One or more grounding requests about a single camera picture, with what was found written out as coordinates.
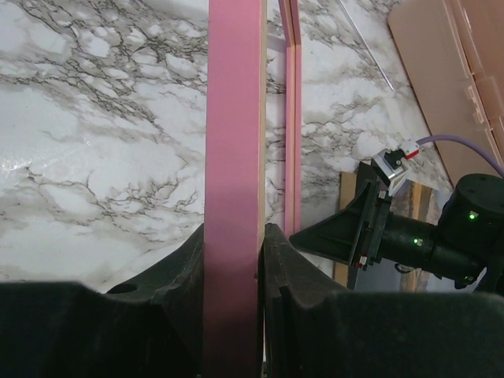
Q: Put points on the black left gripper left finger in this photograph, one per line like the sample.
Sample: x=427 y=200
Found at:
x=147 y=326

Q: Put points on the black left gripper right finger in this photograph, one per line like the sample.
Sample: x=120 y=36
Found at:
x=317 y=328

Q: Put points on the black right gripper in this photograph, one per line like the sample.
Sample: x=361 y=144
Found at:
x=376 y=234

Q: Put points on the landscape photo print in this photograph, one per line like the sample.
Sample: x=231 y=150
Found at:
x=466 y=245

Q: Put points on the pink wooden picture frame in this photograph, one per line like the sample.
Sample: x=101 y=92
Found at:
x=234 y=208

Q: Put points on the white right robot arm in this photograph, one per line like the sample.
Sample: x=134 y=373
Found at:
x=466 y=245

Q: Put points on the pink translucent plastic box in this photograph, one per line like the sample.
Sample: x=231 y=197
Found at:
x=453 y=55

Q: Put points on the brown frame backing board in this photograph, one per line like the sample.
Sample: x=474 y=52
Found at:
x=343 y=274

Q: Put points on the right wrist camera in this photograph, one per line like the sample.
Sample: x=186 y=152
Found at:
x=391 y=166

